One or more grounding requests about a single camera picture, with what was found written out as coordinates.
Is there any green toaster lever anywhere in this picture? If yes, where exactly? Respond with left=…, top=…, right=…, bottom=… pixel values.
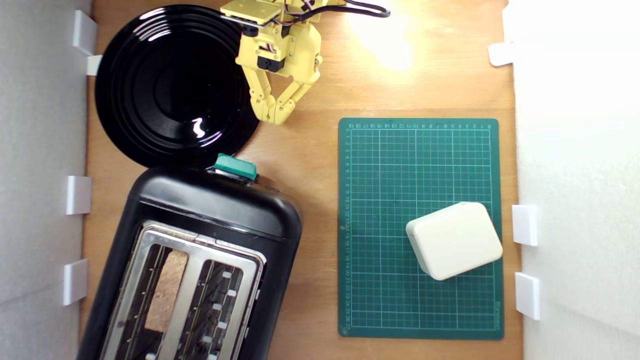
left=214, top=154, right=259, bottom=182

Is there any black two-slot toaster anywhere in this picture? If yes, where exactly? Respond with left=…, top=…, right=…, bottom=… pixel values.
left=76, top=165, right=303, bottom=360

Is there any black round plate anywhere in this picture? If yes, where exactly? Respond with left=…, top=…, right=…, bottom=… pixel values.
left=95, top=4, right=262, bottom=170

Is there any green cutting mat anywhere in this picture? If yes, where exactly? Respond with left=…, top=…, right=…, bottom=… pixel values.
left=338, top=118, right=505, bottom=341

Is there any white block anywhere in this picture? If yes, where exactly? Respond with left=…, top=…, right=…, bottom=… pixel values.
left=405, top=201, right=504, bottom=281

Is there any brown bread slice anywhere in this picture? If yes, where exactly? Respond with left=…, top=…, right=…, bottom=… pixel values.
left=144, top=249, right=190, bottom=334

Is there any yellow wrist camera box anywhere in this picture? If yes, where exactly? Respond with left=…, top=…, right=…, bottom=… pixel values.
left=220, top=0, right=282, bottom=27

